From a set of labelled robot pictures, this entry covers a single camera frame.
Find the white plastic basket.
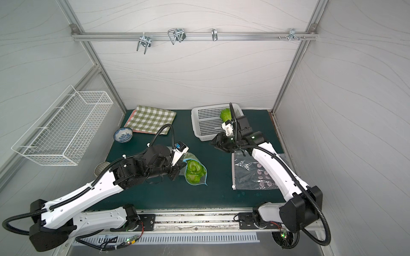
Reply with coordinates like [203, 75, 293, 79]
[191, 103, 229, 141]

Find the chinese cabbage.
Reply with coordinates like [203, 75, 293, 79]
[185, 160, 207, 185]
[186, 160, 204, 175]
[220, 108, 232, 123]

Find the clear blue zipper bag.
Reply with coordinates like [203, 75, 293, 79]
[179, 153, 208, 186]

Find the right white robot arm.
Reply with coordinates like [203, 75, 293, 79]
[211, 116, 323, 233]

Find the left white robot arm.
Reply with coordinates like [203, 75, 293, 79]
[29, 142, 189, 252]

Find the pink dotted zipper bag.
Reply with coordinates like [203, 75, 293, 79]
[231, 151, 279, 191]

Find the blue white porcelain bowl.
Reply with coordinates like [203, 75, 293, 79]
[113, 128, 133, 143]

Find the green checkered cloth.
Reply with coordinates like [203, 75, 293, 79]
[125, 105, 177, 134]

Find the striped ceramic mug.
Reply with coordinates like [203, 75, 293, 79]
[94, 162, 110, 177]

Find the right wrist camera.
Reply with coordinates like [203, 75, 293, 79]
[222, 119, 234, 138]

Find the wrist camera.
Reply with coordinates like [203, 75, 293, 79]
[171, 141, 189, 166]
[222, 119, 234, 138]

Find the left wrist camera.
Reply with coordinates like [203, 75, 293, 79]
[171, 141, 189, 166]

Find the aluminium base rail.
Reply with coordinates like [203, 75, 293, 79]
[63, 207, 327, 233]

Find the white wire wall basket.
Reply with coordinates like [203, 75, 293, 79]
[11, 85, 113, 166]

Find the right black corrugated cable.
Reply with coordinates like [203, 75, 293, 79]
[228, 102, 332, 246]

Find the black corrugated cable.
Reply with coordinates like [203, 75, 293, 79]
[1, 123, 176, 237]
[228, 102, 332, 246]

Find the aluminium top rail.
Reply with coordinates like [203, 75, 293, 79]
[69, 24, 318, 42]

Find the left black corrugated cable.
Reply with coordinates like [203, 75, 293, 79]
[1, 123, 176, 237]

